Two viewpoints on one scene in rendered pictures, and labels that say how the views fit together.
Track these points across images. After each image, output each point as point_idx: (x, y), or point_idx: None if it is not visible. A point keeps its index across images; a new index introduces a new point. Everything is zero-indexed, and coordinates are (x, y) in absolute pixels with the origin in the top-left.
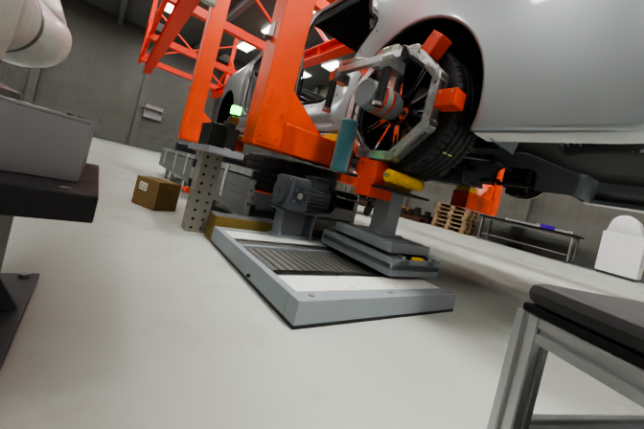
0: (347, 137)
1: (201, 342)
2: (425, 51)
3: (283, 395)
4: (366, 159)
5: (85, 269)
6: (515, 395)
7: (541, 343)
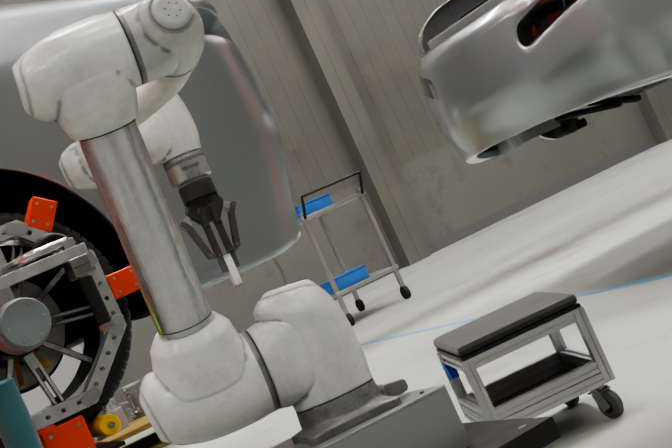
0: (25, 409)
1: None
2: (42, 229)
3: None
4: (49, 429)
5: None
6: (485, 394)
7: (479, 365)
